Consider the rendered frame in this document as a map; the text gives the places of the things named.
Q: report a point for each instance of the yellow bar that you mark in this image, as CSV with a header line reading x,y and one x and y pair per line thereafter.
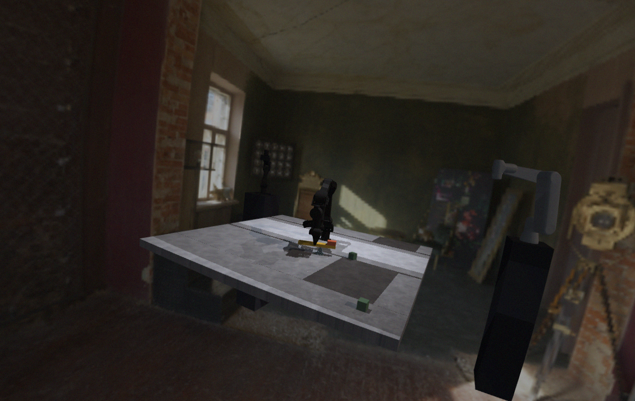
x,y
330,244

